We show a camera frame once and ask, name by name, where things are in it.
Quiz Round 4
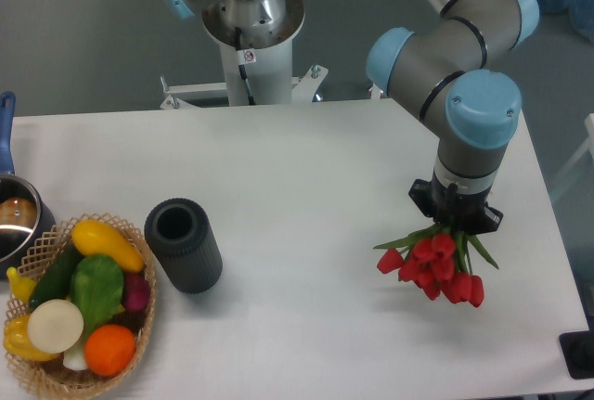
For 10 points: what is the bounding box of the white round onion slice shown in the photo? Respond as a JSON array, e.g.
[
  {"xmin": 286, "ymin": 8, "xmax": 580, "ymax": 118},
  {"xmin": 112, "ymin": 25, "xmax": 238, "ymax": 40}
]
[{"xmin": 27, "ymin": 299, "xmax": 84, "ymax": 354}]

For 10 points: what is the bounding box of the blue handled saucepan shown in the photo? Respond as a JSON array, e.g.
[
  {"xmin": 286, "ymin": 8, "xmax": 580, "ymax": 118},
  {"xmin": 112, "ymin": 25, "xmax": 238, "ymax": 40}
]
[{"xmin": 1, "ymin": 91, "xmax": 55, "ymax": 281}]

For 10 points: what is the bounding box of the orange fruit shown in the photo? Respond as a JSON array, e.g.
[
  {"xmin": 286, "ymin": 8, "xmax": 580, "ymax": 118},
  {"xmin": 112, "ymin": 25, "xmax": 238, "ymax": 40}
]
[{"xmin": 84, "ymin": 324, "xmax": 136, "ymax": 377}]

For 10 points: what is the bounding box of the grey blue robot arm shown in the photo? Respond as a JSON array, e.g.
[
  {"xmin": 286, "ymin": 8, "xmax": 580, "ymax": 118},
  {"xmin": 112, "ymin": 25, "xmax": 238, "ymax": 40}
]
[{"xmin": 163, "ymin": 0, "xmax": 539, "ymax": 235}]

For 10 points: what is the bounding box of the purple red onion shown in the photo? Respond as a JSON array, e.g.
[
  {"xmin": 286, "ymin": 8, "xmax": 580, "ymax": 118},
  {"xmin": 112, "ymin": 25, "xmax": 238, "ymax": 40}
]
[{"xmin": 122, "ymin": 273, "xmax": 151, "ymax": 312}]

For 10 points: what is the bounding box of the dark green cucumber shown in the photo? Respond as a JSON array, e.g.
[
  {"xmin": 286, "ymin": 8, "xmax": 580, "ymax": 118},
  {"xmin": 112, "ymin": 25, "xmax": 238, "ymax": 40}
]
[{"xmin": 28, "ymin": 243, "xmax": 84, "ymax": 311}]

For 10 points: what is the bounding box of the yellow bell pepper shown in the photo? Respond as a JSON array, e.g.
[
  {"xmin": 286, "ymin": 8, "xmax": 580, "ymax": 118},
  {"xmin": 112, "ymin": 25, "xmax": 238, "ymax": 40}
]
[{"xmin": 3, "ymin": 315, "xmax": 60, "ymax": 362}]

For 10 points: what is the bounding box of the dark grey ribbed vase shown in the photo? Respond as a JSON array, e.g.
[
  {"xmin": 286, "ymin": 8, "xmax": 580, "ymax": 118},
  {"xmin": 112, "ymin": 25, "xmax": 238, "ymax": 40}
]
[{"xmin": 144, "ymin": 198, "xmax": 223, "ymax": 294}]

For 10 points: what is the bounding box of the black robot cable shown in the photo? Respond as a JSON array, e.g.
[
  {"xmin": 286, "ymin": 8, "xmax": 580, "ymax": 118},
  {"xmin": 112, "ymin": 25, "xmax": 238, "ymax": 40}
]
[{"xmin": 233, "ymin": 26, "xmax": 257, "ymax": 106}]

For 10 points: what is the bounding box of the black device at table edge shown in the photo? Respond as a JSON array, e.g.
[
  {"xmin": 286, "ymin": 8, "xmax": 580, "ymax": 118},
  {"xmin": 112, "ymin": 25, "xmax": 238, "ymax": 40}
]
[{"xmin": 559, "ymin": 330, "xmax": 593, "ymax": 380}]

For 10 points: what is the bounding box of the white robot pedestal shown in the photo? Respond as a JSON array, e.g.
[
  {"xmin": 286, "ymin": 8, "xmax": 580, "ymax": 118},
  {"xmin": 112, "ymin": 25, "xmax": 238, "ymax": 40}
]
[{"xmin": 161, "ymin": 0, "xmax": 329, "ymax": 110}]

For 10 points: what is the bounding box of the yellow squash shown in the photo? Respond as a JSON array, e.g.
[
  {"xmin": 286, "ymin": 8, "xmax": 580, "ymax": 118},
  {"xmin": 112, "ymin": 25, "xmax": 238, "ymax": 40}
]
[{"xmin": 71, "ymin": 219, "xmax": 145, "ymax": 273}]

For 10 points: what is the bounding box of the white frame at right edge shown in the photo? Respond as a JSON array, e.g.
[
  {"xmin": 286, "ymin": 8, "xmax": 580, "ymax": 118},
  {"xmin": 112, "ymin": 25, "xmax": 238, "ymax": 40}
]
[{"xmin": 549, "ymin": 113, "xmax": 593, "ymax": 204}]

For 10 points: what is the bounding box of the green lettuce leaf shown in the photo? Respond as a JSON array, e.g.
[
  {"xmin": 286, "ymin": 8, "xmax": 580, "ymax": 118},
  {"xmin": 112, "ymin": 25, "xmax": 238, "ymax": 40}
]
[{"xmin": 70, "ymin": 254, "xmax": 124, "ymax": 339}]

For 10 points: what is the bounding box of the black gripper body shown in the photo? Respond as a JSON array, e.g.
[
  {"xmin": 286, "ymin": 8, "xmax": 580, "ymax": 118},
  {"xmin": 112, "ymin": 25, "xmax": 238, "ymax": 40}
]
[{"xmin": 408, "ymin": 178, "xmax": 503, "ymax": 235}]

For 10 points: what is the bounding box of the red tulip bouquet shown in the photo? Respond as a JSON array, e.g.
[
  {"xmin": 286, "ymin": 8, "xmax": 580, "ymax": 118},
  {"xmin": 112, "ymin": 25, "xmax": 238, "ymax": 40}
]
[{"xmin": 374, "ymin": 223, "xmax": 498, "ymax": 308}]

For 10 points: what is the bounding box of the woven wicker basket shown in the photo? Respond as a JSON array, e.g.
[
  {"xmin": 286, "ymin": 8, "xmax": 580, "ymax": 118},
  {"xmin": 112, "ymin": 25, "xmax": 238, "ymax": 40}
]
[{"xmin": 1, "ymin": 213, "xmax": 157, "ymax": 399}]

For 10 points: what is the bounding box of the yellow banana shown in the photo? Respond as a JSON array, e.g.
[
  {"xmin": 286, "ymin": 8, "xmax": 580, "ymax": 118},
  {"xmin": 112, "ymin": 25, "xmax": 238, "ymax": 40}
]
[{"xmin": 6, "ymin": 266, "xmax": 37, "ymax": 304}]

